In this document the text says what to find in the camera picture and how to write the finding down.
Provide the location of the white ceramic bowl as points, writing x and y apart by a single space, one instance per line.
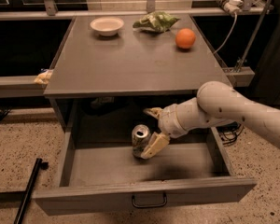
107 26

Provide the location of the open grey top drawer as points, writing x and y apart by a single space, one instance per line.
97 171

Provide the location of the grey cabinet counter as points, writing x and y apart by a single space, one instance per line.
128 64

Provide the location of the black drawer handle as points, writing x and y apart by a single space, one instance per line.
145 201

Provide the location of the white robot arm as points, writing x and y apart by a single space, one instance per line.
216 104

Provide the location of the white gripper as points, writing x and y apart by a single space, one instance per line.
170 119

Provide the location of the white power strip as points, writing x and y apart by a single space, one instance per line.
231 7

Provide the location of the green silver 7up can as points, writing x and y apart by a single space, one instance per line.
140 137

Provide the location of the green chip bag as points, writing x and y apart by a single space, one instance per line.
157 22

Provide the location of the orange fruit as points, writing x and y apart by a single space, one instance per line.
185 38

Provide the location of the black metal pole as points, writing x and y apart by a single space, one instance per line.
39 165

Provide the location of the grey metal rail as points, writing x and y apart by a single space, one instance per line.
21 86

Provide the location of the yellow snack bag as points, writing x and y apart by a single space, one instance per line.
44 77

